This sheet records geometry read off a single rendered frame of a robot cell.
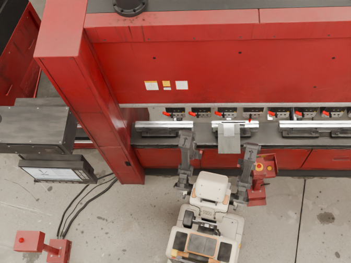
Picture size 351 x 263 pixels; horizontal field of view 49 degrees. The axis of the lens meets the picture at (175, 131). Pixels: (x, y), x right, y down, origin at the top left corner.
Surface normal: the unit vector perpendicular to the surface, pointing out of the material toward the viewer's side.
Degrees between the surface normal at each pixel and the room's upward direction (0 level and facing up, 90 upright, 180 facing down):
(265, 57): 90
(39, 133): 0
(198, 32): 90
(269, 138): 0
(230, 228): 0
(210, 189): 48
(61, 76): 90
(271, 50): 90
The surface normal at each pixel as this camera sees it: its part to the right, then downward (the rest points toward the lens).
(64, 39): -0.08, -0.42
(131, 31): -0.04, 0.91
